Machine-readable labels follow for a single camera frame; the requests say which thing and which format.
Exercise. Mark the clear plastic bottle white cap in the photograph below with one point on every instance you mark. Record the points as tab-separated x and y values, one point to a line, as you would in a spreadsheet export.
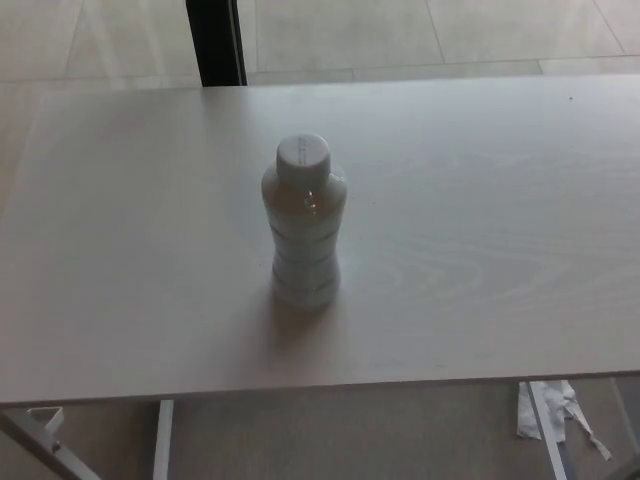
305	240

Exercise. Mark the white table leg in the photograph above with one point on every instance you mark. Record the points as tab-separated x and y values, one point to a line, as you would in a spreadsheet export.
163	440
547	435

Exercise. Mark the crumpled white paper strip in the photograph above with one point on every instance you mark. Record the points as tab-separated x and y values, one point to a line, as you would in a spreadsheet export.
526	417

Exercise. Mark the grey table brace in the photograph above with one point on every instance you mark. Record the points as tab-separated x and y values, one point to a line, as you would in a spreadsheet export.
626	402

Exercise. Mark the black vertical post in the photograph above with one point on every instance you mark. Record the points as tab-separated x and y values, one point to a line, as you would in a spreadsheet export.
216	40

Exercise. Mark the grey table frame with bracket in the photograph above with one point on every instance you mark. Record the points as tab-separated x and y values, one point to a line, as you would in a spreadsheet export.
35	440

